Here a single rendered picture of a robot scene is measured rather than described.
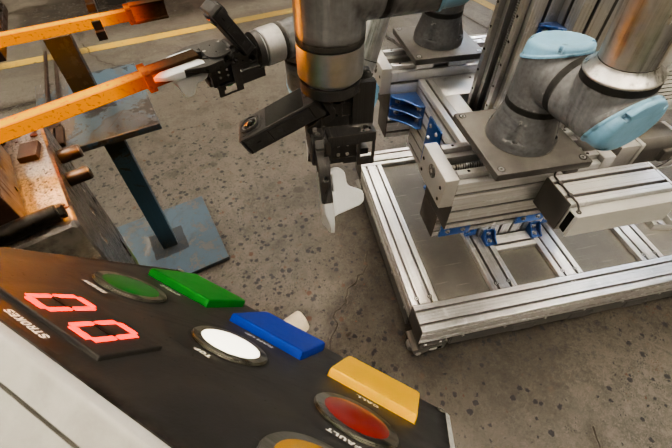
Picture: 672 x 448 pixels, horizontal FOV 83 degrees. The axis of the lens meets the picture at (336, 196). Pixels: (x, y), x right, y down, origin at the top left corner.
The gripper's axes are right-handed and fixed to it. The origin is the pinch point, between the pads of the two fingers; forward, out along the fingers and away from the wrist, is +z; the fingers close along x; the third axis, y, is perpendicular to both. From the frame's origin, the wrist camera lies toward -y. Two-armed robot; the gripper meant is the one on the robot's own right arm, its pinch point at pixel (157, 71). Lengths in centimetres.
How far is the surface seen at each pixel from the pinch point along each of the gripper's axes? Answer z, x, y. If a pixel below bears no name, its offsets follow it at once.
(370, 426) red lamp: 7, -65, -8
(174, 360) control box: 14, -57, -13
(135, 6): -7.1, 37.3, 2.3
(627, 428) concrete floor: -75, -102, 103
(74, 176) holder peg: 20.5, 0.0, 13.6
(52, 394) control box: 18, -58, -19
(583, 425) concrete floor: -64, -93, 103
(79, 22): 5.6, 38.6, 3.0
